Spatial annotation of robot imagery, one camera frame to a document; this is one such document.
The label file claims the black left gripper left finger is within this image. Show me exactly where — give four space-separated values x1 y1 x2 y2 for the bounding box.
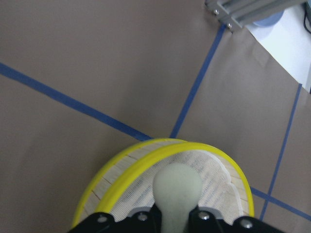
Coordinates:
69 211 162 233

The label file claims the white rectangular bun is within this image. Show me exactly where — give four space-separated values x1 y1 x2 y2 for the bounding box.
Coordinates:
153 163 203 233

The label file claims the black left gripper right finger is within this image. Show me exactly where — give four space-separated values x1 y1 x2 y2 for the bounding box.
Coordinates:
188 209 270 233

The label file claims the aluminium frame post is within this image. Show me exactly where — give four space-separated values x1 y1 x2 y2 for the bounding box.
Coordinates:
205 0 305 32

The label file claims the yellow rimmed bamboo steamer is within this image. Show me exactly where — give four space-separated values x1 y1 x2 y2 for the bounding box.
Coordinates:
72 138 255 228

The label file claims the blue round plate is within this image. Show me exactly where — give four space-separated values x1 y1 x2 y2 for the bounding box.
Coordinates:
253 11 284 28

